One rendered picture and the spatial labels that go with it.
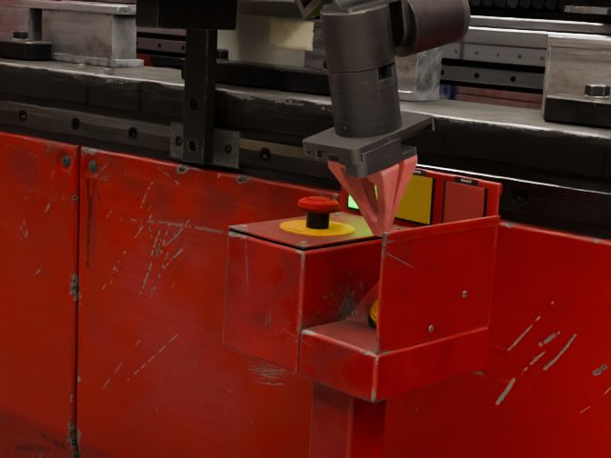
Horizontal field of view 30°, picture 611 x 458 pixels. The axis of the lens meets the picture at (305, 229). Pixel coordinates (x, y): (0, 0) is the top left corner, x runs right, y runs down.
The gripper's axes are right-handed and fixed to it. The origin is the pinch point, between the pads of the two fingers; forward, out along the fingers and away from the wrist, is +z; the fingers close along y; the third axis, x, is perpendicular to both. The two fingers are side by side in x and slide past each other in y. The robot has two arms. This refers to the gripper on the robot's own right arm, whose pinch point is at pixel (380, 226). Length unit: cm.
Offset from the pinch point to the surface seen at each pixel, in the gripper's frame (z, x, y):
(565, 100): -0.9, 5.0, 36.3
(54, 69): -3, 82, 19
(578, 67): -2.9, 7.1, 42.4
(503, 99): 55, 135, 194
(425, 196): 1.4, 3.8, 10.5
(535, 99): 54, 123, 194
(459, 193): 0.5, -0.3, 10.8
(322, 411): 18.7, 6.4, -4.2
